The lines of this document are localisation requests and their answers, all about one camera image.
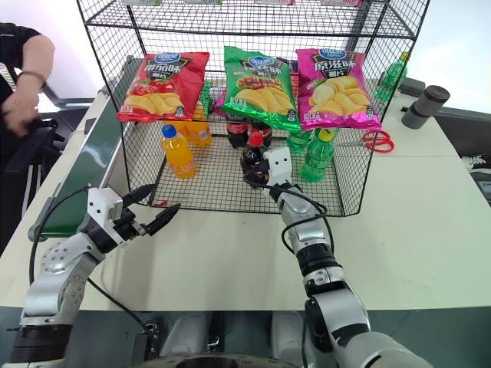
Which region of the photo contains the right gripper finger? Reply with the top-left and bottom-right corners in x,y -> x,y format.
243,173 -> 270,190

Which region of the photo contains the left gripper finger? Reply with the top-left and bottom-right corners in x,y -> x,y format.
147,202 -> 182,236
122,183 -> 157,209

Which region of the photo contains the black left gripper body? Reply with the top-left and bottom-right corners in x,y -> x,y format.
112,206 -> 150,243

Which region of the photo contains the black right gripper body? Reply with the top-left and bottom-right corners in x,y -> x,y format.
257,159 -> 273,186

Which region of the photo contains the cola bottle red cap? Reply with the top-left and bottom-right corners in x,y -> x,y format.
240,133 -> 270,186

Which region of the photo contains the green conveyor belt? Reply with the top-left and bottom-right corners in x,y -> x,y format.
28,55 -> 136,241

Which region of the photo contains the person's bare hand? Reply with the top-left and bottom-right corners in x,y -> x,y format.
2,81 -> 40,136

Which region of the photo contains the green soda bottle yellow cap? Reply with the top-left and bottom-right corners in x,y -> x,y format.
299,127 -> 339,184

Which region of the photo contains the orange soda bottle blue cap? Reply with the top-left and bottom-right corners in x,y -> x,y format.
160,124 -> 197,180

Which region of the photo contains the green potato chips bag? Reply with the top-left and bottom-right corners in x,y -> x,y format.
219,45 -> 302,134

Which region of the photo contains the magenta potato chips bag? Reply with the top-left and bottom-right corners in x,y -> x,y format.
295,48 -> 383,132

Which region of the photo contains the red potato chips bag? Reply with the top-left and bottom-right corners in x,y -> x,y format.
116,51 -> 210,124

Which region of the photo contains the dark purple packet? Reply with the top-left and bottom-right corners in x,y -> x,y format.
276,57 -> 301,76

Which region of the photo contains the black stand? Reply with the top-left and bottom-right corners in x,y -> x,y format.
0,117 -> 65,219

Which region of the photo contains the black wristband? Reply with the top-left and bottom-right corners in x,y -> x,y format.
15,70 -> 48,91

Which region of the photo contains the grey machine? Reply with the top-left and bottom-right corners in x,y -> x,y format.
397,77 -> 491,130

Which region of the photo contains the dark grey cylinder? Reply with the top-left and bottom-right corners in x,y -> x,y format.
400,84 -> 451,130

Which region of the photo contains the person in black shirt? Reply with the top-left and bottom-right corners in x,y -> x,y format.
0,21 -> 43,162

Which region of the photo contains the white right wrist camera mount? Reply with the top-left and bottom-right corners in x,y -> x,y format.
263,146 -> 293,187

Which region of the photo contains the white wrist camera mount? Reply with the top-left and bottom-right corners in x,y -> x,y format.
263,146 -> 293,187
86,186 -> 124,232

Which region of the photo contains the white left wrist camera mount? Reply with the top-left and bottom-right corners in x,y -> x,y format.
86,186 -> 124,232

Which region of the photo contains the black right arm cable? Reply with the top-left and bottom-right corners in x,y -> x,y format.
263,182 -> 335,256

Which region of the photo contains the black wire mesh rack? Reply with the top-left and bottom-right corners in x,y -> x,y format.
75,0 -> 431,218

